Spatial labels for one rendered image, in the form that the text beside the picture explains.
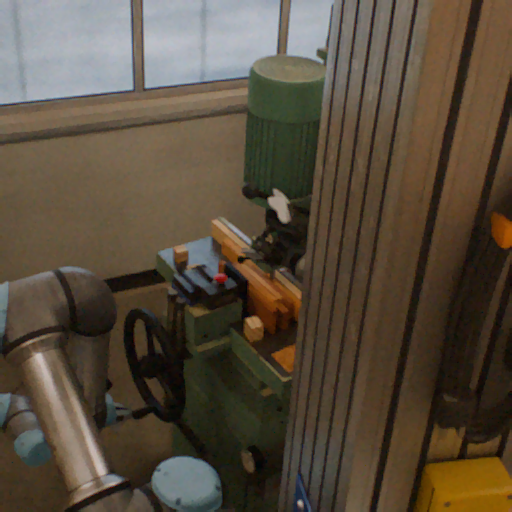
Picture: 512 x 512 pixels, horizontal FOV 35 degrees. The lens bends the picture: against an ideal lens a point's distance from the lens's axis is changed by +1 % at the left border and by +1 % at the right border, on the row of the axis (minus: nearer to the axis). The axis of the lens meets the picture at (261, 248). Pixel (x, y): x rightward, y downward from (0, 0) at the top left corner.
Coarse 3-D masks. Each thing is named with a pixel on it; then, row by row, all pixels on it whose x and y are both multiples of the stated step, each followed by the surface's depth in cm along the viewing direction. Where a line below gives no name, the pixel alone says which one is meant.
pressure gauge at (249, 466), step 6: (240, 450) 193; (246, 450) 190; (252, 450) 190; (258, 450) 190; (240, 456) 194; (246, 456) 191; (252, 456) 189; (258, 456) 190; (246, 462) 193; (252, 462) 190; (258, 462) 189; (264, 462) 191; (246, 468) 193; (252, 468) 190; (258, 468) 190
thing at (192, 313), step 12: (168, 288) 196; (240, 300) 194; (192, 312) 189; (204, 312) 189; (216, 312) 191; (228, 312) 193; (240, 312) 196; (192, 324) 189; (204, 324) 190; (216, 324) 193; (228, 324) 195; (192, 336) 191; (204, 336) 192; (216, 336) 195
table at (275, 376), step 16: (208, 240) 227; (160, 256) 219; (192, 256) 220; (208, 256) 220; (224, 256) 221; (160, 272) 222; (176, 272) 213; (288, 320) 198; (224, 336) 196; (240, 336) 192; (272, 336) 193; (288, 336) 193; (192, 352) 194; (208, 352) 193; (240, 352) 194; (256, 352) 187; (272, 352) 188; (256, 368) 189; (272, 368) 183; (272, 384) 184; (288, 384) 182
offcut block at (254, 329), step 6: (246, 318) 191; (252, 318) 191; (258, 318) 191; (246, 324) 191; (252, 324) 189; (258, 324) 190; (246, 330) 192; (252, 330) 189; (258, 330) 189; (252, 336) 190; (258, 336) 190
